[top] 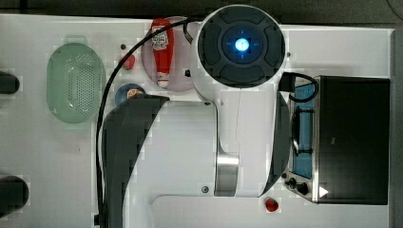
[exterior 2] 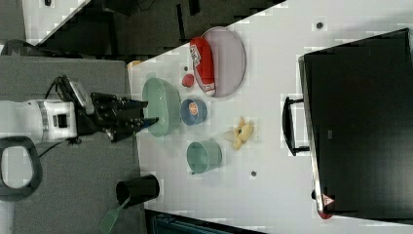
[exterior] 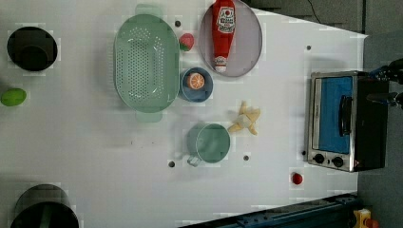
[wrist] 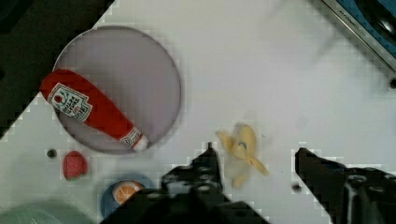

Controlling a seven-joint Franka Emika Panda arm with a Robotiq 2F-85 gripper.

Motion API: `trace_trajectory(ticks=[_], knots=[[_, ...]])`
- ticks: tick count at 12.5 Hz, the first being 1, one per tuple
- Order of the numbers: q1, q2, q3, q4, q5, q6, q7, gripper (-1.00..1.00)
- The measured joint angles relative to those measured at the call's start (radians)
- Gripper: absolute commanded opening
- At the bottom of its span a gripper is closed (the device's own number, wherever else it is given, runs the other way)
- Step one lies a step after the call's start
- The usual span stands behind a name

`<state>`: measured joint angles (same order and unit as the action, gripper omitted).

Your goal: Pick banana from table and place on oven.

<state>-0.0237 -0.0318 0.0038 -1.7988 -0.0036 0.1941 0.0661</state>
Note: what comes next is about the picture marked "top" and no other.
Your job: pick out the red strawberry near oven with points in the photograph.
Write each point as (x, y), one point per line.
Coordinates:
(271, 205)

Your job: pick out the grey round plate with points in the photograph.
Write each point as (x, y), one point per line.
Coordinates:
(179, 79)

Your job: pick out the silver black toaster oven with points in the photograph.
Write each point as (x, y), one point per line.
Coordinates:
(340, 141)

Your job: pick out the orange slice toy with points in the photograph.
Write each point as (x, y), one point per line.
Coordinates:
(132, 92)

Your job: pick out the green perforated colander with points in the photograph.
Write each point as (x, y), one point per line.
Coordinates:
(75, 82)

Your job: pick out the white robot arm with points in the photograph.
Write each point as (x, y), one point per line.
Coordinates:
(232, 142)

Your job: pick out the blue small bowl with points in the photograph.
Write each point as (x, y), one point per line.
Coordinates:
(120, 95)

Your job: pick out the red strawberry near plate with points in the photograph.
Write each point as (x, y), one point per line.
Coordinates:
(130, 62)

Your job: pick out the black object edge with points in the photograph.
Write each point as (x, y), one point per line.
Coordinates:
(14, 195)
(9, 84)

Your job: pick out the black object lower left edge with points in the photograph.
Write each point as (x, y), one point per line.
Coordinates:
(14, 195)

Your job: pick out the black object upper left edge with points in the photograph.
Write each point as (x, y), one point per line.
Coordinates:
(9, 84)

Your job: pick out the red ketchup bottle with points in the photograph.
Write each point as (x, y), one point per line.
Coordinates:
(163, 48)

